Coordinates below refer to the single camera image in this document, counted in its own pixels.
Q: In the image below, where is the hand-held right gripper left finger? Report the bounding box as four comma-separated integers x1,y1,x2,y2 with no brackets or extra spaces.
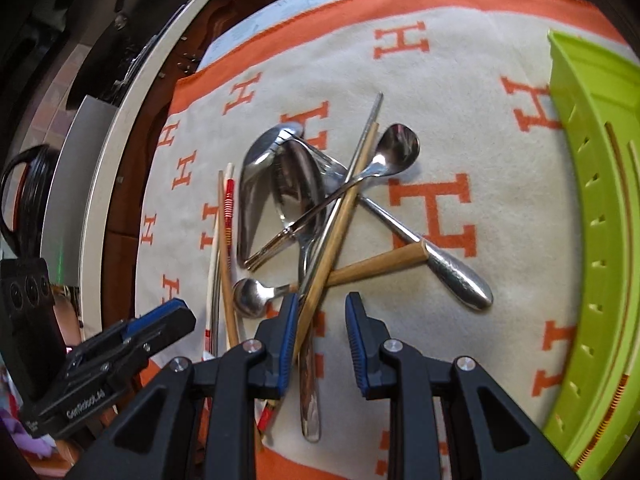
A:
65,292,301,480

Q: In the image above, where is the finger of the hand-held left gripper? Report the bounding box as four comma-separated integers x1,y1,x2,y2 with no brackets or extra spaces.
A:
62,298,197,386

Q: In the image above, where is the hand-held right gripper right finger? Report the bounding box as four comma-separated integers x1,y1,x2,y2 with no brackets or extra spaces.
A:
345,291,581,480

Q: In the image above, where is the white chopstick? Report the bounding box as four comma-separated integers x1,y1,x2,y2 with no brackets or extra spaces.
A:
204,237,223,353

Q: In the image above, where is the small spoon wooden handle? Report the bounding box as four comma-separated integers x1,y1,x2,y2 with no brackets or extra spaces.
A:
232,239,432,320

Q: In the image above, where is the silver fork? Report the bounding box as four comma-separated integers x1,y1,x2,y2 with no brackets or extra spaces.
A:
300,137,495,311

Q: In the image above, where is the thin brown wooden chopstick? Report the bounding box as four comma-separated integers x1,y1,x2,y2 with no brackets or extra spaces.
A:
216,170,242,351

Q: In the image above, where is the light wooden chopstick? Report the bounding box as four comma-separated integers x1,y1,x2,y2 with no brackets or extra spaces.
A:
291,122,382,361

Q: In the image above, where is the red banded chopstick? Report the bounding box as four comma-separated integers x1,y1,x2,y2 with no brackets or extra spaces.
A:
222,161,237,281

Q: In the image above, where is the silver spoon curved handle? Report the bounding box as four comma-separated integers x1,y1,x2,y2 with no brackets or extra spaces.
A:
236,121,307,269

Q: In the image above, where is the large silver spoon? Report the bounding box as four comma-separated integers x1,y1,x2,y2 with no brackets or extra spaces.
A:
272,140,333,443

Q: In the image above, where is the small slim silver spoon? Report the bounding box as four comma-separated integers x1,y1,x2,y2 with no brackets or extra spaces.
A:
243,122,421,271

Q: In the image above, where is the green slotted plastic tray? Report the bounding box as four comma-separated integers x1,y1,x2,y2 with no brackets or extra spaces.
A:
542,30,640,472

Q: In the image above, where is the grey metal panel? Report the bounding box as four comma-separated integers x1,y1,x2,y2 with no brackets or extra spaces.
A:
40,94,121,286

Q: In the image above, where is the orange white patterned blanket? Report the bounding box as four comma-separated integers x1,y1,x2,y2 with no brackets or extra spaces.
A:
135,0,631,480

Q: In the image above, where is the black looped handle object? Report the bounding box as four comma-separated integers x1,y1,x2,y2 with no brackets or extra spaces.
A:
0,144,57,261

